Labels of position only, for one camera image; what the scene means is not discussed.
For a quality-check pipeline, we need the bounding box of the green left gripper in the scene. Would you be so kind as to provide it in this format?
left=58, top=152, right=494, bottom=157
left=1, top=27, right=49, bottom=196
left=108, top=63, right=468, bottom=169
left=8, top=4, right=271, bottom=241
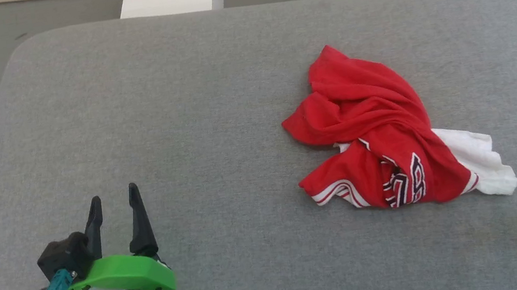
left=15, top=179, right=178, bottom=290

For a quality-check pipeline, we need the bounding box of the red white basketball jersey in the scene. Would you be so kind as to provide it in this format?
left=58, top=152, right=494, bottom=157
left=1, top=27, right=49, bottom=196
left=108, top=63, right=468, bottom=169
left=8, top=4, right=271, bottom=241
left=270, top=18, right=517, bottom=230

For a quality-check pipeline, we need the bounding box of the grey fabric sofa cushion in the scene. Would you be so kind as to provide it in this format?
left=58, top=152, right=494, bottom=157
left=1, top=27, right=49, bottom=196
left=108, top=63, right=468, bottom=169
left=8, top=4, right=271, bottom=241
left=0, top=0, right=517, bottom=290

